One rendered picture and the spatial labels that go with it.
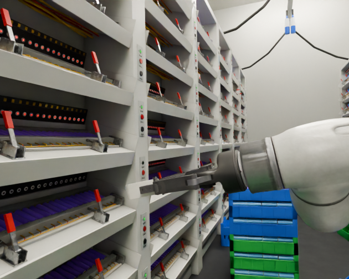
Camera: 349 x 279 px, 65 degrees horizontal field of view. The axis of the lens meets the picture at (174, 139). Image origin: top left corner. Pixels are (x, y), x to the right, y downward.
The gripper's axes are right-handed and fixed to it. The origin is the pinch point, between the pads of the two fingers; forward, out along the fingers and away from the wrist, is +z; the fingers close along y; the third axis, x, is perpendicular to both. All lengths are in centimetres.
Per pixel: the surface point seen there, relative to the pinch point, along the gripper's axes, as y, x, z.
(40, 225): -2.2, -3.3, 26.3
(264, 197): 82, -21, -15
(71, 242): 0.1, -8.7, 20.6
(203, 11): 146, 108, 1
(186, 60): 100, 60, 10
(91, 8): 9.0, 47.4, 8.9
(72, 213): 8.1, -3.3, 26.3
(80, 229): 6.2, -7.3, 23.0
